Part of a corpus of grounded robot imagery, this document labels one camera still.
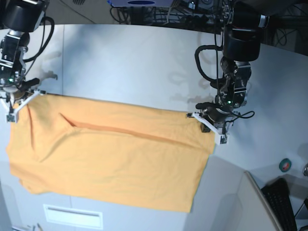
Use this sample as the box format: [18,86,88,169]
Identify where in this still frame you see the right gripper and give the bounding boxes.
[2,78,40,105]

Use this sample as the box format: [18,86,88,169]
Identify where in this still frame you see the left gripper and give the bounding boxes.
[195,102,236,133]

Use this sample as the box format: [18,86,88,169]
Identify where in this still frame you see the orange t-shirt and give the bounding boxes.
[6,95,215,213]

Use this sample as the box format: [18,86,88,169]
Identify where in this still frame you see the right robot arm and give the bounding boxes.
[0,0,50,103]

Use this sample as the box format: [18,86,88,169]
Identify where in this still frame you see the green tape roll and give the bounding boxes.
[279,158,292,172]

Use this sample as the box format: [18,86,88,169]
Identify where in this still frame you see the black keyboard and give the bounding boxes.
[261,178,297,231]

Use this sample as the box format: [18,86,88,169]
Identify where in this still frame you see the white partition panel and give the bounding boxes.
[238,171,282,231]

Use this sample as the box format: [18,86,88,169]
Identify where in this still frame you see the metal knob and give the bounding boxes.
[303,164,308,177]

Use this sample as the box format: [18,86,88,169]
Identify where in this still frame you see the white recessed table tray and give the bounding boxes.
[43,204,103,230]

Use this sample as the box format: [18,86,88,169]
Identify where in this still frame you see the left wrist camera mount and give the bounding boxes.
[186,111,235,145]

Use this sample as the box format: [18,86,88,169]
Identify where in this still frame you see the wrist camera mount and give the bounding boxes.
[0,89,46,123]
[186,111,235,145]

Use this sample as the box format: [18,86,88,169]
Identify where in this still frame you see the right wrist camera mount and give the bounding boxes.
[0,89,46,123]

